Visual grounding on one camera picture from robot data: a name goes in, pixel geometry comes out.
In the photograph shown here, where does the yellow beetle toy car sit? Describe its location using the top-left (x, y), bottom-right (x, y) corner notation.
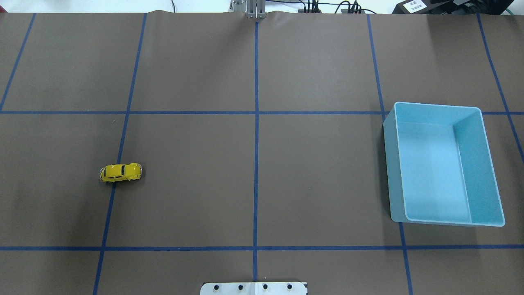
top-left (99, 163), bottom-right (142, 183)

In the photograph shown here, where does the light blue plastic bin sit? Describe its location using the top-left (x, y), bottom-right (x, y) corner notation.
top-left (382, 102), bottom-right (506, 227)

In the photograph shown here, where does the aluminium frame post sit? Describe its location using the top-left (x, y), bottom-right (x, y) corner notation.
top-left (229, 0), bottom-right (267, 19)

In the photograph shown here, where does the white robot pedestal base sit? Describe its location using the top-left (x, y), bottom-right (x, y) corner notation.
top-left (200, 281), bottom-right (308, 295)

